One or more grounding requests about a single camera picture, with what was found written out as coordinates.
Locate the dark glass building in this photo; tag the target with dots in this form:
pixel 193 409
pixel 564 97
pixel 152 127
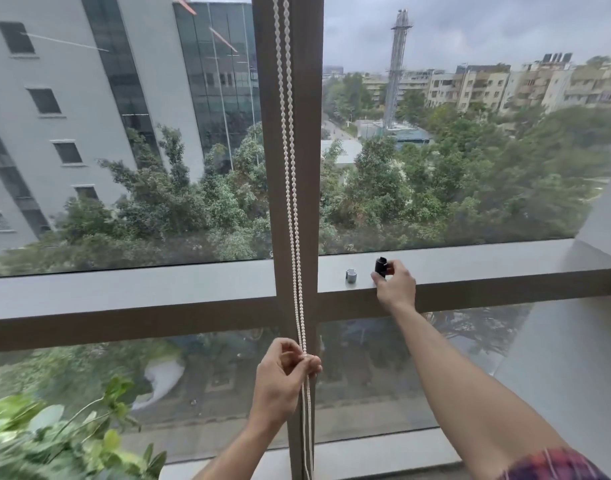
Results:
pixel 220 74

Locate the brown metal window frame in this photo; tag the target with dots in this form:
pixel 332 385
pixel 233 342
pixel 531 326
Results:
pixel 313 144

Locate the person's right hand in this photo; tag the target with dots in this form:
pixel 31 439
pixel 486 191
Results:
pixel 398 292

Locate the person's left forearm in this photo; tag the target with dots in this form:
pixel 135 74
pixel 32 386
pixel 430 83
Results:
pixel 240 452

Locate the grey concrete building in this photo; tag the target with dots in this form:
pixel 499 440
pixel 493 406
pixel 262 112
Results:
pixel 65 119

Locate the person's right thumb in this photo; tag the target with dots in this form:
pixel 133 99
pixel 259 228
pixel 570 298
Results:
pixel 378 280

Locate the small black cylinder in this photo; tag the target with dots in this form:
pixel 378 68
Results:
pixel 381 266

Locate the green treetops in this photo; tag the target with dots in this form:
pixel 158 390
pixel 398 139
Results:
pixel 435 194

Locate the person's right forearm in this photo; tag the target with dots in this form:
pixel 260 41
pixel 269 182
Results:
pixel 465 389

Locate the row of beige apartment buildings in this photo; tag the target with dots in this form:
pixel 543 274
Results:
pixel 515 84

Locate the plaid shirt sleeve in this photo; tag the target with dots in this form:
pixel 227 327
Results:
pixel 555 467

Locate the green leafy plant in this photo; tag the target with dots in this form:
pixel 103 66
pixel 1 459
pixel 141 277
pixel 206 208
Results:
pixel 45 439

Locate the tall lattice tower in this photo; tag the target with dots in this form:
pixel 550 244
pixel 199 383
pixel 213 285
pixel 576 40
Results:
pixel 398 69

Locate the person's left fingers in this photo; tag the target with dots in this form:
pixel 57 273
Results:
pixel 296 355

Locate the person's left hand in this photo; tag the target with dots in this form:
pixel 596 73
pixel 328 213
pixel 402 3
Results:
pixel 275 389

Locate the small grey metal cylinder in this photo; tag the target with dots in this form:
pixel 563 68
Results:
pixel 352 276

